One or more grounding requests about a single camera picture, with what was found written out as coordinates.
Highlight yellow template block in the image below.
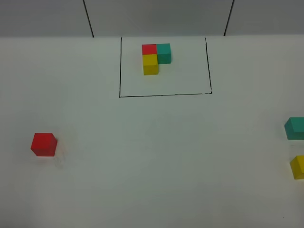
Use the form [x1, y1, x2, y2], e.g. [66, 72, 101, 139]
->
[142, 54, 159, 75]

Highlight green template block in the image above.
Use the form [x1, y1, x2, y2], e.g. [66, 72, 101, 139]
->
[156, 43, 171, 64]

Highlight red template block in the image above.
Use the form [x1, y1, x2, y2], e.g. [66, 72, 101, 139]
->
[142, 44, 157, 55]

